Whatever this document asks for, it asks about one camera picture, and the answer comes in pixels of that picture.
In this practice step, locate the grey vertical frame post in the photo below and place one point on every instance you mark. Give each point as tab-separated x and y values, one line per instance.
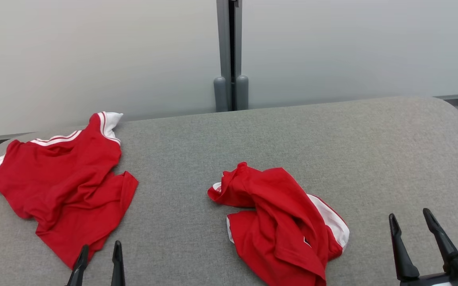
224	39

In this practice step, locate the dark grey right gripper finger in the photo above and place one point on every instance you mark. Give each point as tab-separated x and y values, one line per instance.
404	258
441	240

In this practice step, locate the grey cylindrical post cover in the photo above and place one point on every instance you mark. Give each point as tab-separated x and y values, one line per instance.
220	95
242	93

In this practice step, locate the red and white jersey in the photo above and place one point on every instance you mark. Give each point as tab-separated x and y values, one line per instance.
276	214

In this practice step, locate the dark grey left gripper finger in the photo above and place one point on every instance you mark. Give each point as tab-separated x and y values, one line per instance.
117	266
80	266

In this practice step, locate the red jersey with Bulls print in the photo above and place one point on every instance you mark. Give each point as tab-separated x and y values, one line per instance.
62	182

